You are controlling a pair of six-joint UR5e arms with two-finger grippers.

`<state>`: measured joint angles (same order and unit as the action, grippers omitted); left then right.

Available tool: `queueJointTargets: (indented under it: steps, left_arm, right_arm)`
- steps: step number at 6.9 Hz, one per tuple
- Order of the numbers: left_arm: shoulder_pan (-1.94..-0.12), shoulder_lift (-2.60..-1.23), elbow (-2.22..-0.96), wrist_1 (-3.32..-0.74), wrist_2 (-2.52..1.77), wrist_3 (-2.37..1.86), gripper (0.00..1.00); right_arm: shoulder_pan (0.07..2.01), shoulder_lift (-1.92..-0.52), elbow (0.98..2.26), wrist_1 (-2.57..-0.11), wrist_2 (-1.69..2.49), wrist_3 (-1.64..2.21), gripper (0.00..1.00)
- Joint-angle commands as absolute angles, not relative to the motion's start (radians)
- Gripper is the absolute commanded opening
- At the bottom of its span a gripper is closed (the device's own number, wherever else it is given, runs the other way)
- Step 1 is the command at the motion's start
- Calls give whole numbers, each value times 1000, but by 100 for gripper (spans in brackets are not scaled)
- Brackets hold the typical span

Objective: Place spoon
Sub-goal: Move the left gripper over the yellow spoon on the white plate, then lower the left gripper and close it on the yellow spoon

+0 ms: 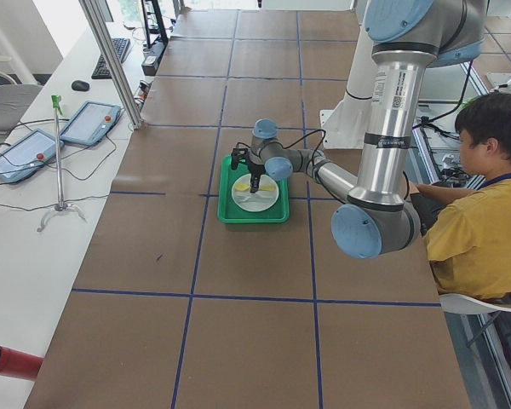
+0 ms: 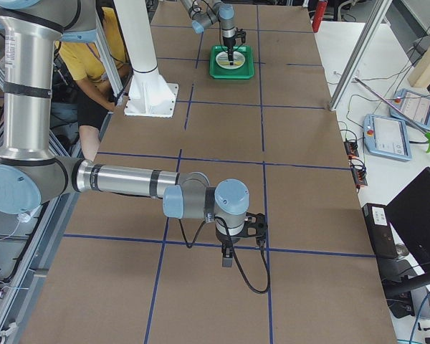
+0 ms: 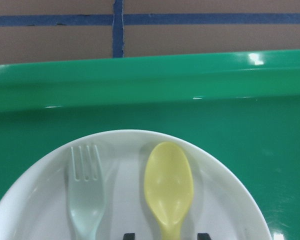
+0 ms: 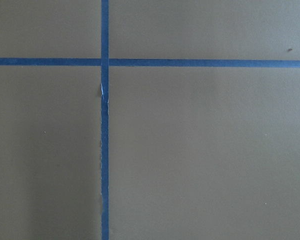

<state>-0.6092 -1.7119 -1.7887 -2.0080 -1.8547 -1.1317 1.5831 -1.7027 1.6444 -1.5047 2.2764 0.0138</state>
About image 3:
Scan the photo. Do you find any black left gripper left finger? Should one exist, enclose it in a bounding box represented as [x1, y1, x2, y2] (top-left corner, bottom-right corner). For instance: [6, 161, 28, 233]
[122, 232, 136, 240]

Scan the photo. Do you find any yellow plastic spoon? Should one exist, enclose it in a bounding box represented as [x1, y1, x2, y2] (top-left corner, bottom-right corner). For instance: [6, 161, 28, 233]
[143, 142, 194, 240]

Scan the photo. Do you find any pale green plastic fork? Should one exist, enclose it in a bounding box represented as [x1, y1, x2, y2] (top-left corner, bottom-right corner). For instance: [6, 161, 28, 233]
[67, 145, 106, 240]

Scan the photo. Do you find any white round plate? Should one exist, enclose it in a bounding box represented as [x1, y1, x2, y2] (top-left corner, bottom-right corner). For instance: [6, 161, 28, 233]
[0, 130, 271, 240]

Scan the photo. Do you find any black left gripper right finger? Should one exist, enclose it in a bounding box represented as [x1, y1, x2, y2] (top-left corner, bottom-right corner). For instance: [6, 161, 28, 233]
[197, 232, 211, 240]

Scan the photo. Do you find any green plastic tray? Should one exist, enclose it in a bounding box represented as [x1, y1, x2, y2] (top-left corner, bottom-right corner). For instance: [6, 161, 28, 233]
[0, 50, 300, 240]

